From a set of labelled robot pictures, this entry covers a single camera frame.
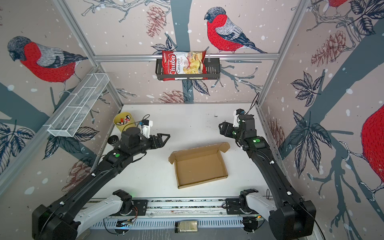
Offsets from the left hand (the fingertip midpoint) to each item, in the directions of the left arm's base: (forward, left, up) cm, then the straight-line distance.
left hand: (164, 138), depth 74 cm
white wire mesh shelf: (+19, +47, +7) cm, 51 cm away
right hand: (+6, -30, -1) cm, 31 cm away
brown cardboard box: (-6, -18, -22) cm, 29 cm away
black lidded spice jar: (+6, +33, -12) cm, 36 cm away
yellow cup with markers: (+21, +32, -11) cm, 39 cm away
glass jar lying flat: (-35, -11, -19) cm, 41 cm away
